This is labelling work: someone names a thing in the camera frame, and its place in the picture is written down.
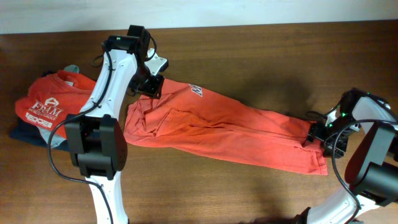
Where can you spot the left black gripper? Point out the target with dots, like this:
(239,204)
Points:
(153,90)

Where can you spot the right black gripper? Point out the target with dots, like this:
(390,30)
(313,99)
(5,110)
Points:
(314,131)

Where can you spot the folded navy blue t-shirt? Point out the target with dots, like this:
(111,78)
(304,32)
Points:
(23,133)

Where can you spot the folded red printed t-shirt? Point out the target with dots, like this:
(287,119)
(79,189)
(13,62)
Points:
(75,100)

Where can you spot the plain red t-shirt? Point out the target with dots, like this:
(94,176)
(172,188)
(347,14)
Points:
(202,122)

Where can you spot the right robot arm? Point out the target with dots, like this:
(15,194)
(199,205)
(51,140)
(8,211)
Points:
(369,181)

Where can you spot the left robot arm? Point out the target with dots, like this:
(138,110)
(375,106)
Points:
(96,143)

